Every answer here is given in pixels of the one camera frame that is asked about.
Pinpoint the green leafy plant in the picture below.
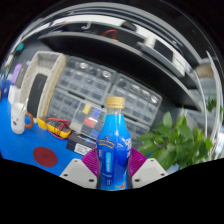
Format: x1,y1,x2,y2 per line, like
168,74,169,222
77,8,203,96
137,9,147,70
136,110,214,170

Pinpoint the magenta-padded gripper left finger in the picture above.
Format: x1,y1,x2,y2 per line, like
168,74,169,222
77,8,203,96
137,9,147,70
59,148,101,190

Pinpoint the blue drink bottle gold cap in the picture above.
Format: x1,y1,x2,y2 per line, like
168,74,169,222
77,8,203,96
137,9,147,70
95,96,133,192

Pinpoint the small teal box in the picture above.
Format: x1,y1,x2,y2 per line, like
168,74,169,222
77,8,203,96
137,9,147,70
14,42,25,52

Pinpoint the dark grey box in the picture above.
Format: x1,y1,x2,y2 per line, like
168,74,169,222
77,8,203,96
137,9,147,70
16,61,30,90

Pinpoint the white shelf unit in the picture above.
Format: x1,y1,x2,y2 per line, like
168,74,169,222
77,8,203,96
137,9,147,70
194,49,224,158

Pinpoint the purple packet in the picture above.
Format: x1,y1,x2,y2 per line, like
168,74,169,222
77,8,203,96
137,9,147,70
9,63,23,86

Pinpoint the black rectangular speaker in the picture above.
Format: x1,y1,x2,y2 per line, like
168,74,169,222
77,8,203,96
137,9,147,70
26,73,48,118

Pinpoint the small white box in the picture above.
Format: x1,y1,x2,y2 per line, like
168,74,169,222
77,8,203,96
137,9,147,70
7,84,21,106

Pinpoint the red test lead cable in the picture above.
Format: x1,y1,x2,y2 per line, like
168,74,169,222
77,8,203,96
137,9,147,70
44,116,72,140

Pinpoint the yellow multimeter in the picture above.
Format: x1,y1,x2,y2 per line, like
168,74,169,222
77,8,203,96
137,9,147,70
36,117,73,139

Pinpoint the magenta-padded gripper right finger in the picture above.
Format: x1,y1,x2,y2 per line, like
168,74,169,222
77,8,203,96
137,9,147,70
126,147,168,190

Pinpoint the beige dotted storage basket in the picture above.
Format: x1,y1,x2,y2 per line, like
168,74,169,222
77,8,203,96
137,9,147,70
19,50,68,121

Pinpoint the flat round red coaster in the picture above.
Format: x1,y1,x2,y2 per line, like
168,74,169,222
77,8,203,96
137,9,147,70
32,146,59,168

